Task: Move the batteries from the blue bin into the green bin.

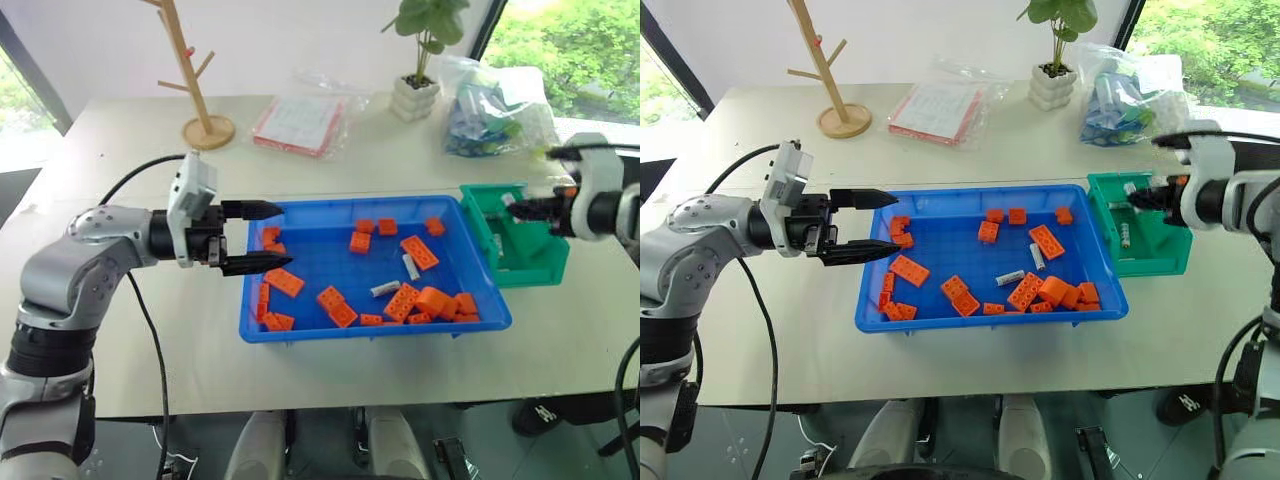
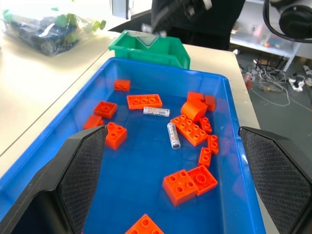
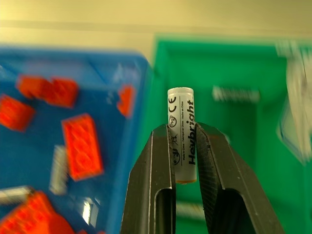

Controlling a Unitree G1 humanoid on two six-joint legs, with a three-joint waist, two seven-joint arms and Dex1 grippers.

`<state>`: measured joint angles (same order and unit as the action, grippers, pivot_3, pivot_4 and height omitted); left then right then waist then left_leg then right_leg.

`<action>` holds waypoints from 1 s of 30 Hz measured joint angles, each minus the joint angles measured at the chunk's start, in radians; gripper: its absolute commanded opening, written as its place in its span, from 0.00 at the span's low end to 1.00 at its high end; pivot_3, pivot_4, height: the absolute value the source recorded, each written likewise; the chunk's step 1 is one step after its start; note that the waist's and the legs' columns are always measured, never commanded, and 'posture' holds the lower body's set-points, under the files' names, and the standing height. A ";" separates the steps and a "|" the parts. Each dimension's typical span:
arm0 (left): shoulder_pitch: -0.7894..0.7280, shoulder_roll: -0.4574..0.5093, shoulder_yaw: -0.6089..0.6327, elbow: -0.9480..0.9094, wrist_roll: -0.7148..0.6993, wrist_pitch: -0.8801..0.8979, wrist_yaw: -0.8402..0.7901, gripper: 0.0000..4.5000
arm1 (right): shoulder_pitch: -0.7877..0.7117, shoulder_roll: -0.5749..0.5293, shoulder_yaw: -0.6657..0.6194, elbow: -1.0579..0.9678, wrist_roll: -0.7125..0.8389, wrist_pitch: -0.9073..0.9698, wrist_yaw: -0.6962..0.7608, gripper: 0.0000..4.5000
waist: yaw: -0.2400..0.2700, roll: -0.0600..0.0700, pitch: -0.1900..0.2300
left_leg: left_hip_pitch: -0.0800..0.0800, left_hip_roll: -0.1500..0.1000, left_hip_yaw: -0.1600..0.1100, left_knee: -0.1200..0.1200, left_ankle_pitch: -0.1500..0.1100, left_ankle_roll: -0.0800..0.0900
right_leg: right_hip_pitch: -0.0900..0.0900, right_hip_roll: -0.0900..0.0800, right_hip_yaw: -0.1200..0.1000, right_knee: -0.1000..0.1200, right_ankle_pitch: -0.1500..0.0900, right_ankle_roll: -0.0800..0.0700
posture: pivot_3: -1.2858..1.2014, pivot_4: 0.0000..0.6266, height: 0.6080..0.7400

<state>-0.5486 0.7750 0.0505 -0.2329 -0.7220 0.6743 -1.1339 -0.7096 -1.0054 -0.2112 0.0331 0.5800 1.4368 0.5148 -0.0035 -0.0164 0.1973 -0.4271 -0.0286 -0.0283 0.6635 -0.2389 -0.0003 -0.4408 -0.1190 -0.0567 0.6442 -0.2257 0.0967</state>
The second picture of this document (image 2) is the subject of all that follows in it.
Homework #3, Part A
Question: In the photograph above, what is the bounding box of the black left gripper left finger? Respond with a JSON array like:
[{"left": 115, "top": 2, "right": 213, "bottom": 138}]
[{"left": 0, "top": 125, "right": 108, "bottom": 234}]

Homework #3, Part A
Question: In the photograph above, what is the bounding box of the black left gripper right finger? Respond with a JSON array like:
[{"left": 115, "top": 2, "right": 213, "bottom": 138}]
[{"left": 238, "top": 126, "right": 312, "bottom": 234}]

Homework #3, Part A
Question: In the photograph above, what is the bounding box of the blue plastic bin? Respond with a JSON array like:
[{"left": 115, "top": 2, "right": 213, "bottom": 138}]
[{"left": 0, "top": 57, "right": 266, "bottom": 234}]

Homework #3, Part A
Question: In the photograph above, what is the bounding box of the green plastic bin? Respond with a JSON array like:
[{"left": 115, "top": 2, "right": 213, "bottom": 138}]
[{"left": 108, "top": 29, "right": 191, "bottom": 70}]

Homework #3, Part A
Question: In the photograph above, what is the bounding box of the orange plain brick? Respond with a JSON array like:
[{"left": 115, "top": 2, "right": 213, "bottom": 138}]
[
  {"left": 83, "top": 115, "right": 105, "bottom": 130},
  {"left": 187, "top": 91, "right": 205, "bottom": 103}
]

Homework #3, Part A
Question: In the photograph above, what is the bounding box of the orange four-stud brick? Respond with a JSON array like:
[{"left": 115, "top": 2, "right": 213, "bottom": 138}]
[
  {"left": 104, "top": 122, "right": 128, "bottom": 150},
  {"left": 124, "top": 214, "right": 164, "bottom": 234},
  {"left": 162, "top": 169, "right": 198, "bottom": 207}
]

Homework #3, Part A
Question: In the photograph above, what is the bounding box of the small orange two-stud brick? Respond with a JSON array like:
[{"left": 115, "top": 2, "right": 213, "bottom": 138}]
[
  {"left": 207, "top": 135, "right": 219, "bottom": 154},
  {"left": 199, "top": 117, "right": 213, "bottom": 134},
  {"left": 198, "top": 147, "right": 213, "bottom": 169},
  {"left": 114, "top": 79, "right": 131, "bottom": 92}
]

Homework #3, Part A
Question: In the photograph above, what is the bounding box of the orange hollow square brick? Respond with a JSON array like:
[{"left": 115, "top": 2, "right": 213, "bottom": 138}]
[
  {"left": 93, "top": 100, "right": 117, "bottom": 119},
  {"left": 187, "top": 164, "right": 218, "bottom": 196}
]

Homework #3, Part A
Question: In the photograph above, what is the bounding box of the white power strip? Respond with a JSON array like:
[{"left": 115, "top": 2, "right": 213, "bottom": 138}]
[{"left": 289, "top": 76, "right": 306, "bottom": 93}]

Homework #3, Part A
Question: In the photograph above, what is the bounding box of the red device on floor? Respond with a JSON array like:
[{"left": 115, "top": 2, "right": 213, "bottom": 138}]
[{"left": 244, "top": 72, "right": 256, "bottom": 90}]

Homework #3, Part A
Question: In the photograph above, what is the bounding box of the orange eight-stud brick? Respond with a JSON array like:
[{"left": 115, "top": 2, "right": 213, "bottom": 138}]
[{"left": 170, "top": 114, "right": 210, "bottom": 147}]

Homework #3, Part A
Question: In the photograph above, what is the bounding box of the orange rounded block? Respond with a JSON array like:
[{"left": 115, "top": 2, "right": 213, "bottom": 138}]
[{"left": 180, "top": 98, "right": 208, "bottom": 123}]

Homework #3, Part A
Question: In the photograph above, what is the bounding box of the orange six-stud flat brick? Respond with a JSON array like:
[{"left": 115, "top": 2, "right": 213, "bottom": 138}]
[{"left": 126, "top": 94, "right": 163, "bottom": 111}]

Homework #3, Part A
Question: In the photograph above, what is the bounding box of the white AA battery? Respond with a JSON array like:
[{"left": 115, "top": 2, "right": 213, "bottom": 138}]
[
  {"left": 167, "top": 122, "right": 181, "bottom": 150},
  {"left": 143, "top": 106, "right": 171, "bottom": 117}
]

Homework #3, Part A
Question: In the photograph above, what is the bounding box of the white metal shelf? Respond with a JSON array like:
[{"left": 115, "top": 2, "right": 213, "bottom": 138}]
[{"left": 230, "top": 0, "right": 312, "bottom": 65}]

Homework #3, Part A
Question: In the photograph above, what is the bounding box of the clear bag of green-blue parts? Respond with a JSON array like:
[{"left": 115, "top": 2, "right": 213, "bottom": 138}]
[{"left": 1, "top": 9, "right": 107, "bottom": 57}]

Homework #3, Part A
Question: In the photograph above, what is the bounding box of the person in black clothes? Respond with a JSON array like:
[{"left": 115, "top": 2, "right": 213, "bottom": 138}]
[{"left": 165, "top": 0, "right": 246, "bottom": 51}]

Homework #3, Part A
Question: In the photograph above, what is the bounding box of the grey white panel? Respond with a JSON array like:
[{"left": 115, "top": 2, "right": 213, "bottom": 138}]
[{"left": 111, "top": 0, "right": 132, "bottom": 20}]

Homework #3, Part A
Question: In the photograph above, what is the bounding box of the black and white blurred object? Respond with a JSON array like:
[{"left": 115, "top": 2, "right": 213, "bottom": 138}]
[{"left": 141, "top": 0, "right": 213, "bottom": 38}]

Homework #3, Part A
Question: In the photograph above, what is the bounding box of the grey floor cable tangle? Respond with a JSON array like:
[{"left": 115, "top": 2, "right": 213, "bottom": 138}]
[{"left": 251, "top": 67, "right": 293, "bottom": 107}]

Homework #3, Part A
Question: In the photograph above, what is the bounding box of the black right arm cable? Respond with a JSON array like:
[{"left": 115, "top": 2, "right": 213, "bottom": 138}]
[{"left": 262, "top": 0, "right": 312, "bottom": 44}]

